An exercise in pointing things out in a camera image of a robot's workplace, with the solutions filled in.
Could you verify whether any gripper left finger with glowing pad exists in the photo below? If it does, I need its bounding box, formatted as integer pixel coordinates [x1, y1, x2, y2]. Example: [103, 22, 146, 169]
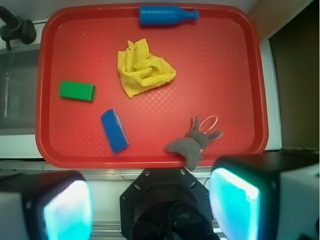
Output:
[0, 170, 94, 240]

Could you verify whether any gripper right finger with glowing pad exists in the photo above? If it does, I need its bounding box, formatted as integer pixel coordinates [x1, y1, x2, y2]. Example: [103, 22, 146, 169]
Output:
[208, 151, 320, 240]

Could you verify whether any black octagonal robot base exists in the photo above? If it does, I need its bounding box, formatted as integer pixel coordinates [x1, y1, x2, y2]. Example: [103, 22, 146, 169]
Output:
[119, 168, 219, 240]

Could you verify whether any blue rectangular block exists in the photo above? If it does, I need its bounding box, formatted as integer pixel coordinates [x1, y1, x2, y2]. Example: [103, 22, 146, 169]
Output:
[100, 109, 129, 154]

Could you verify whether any green rectangular block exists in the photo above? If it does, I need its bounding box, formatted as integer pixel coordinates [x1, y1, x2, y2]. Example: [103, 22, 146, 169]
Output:
[58, 80, 96, 102]

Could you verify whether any grey plush bunny toy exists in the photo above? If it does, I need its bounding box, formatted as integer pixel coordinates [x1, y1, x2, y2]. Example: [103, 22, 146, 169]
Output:
[165, 115, 223, 171]

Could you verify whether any grey sink basin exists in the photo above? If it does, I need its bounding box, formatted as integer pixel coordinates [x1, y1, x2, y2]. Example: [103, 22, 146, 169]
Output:
[0, 49, 40, 136]

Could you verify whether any red plastic tray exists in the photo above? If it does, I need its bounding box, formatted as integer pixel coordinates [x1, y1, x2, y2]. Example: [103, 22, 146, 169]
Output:
[35, 4, 269, 169]

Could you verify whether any yellow crumpled cloth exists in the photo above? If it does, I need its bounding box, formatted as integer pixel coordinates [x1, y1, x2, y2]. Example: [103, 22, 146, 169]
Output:
[117, 38, 177, 99]

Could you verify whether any blue plastic bottle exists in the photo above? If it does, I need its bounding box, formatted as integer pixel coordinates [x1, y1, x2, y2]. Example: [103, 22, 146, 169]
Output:
[138, 5, 200, 26]

